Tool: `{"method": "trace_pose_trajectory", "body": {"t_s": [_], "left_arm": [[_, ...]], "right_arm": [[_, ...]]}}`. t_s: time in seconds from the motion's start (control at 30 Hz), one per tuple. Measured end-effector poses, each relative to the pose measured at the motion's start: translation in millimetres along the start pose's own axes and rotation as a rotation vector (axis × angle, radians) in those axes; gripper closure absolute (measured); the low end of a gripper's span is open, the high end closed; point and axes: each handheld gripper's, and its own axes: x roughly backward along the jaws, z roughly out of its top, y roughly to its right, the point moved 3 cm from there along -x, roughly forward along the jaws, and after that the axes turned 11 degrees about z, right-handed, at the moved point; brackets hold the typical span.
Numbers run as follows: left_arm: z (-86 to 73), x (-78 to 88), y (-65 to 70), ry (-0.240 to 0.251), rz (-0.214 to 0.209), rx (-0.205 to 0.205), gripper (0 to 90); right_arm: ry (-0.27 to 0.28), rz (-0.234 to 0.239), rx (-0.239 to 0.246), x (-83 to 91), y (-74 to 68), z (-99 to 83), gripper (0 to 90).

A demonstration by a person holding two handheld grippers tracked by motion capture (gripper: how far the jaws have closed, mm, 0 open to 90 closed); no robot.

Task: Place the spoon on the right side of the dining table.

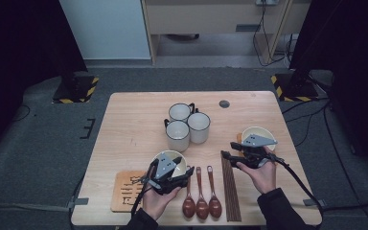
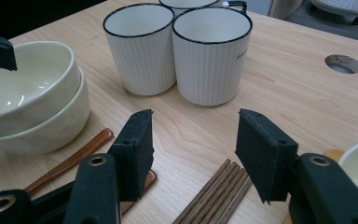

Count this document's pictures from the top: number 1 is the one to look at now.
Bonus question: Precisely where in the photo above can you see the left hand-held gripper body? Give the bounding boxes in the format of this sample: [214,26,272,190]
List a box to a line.
[145,152,190,196]

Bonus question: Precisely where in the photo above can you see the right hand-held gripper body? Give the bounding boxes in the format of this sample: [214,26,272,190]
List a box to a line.
[234,133,279,171]

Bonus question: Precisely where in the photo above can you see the cream ceramic bowl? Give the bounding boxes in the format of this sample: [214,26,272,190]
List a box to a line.
[241,126,276,151]
[150,149,189,179]

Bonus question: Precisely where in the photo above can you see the row of brown chopsticks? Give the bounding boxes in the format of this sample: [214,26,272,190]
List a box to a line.
[219,156,242,223]

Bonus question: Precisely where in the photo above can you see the brown wooden spoon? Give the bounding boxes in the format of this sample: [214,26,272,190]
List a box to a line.
[195,166,210,220]
[206,165,223,219]
[181,173,196,219]

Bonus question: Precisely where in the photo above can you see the person's right hand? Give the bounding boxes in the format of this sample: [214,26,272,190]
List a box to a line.
[236,146,278,196]

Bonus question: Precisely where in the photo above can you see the person's left hand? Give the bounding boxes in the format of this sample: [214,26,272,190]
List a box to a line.
[142,184,182,222]

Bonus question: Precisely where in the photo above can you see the white enamel mug black rim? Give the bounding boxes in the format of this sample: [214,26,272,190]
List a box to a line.
[187,107,212,145]
[168,103,196,123]
[163,118,191,152]

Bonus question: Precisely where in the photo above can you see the black stand base striped edge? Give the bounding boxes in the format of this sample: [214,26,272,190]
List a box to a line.
[51,71,100,104]
[270,68,320,104]

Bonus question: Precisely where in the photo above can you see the grey floor tape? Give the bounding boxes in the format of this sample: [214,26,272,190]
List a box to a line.
[66,197,90,209]
[302,198,328,208]

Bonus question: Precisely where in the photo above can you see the black curtain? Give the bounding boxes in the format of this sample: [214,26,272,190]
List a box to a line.
[0,0,88,161]
[288,0,368,183]

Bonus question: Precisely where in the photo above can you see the light wooden cabinet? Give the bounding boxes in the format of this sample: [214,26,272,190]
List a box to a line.
[140,0,311,65]

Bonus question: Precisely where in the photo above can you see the white panel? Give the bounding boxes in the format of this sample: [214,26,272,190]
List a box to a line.
[58,0,151,60]

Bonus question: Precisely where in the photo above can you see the left hand-held gripper cable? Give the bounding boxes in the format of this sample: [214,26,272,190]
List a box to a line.
[129,159,159,221]

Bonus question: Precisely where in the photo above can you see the hand-held gripper cable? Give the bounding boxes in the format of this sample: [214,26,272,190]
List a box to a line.
[269,152,325,214]
[129,159,159,221]

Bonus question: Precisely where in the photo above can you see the black floor cable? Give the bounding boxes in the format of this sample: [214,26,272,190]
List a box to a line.
[282,97,330,115]
[12,104,32,123]
[319,199,368,214]
[323,102,368,230]

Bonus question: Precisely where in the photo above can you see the right hand-held gripper cable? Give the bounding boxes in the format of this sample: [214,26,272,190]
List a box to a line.
[269,152,325,214]

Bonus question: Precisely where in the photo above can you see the black hanging cable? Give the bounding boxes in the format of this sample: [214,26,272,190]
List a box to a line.
[252,0,286,67]

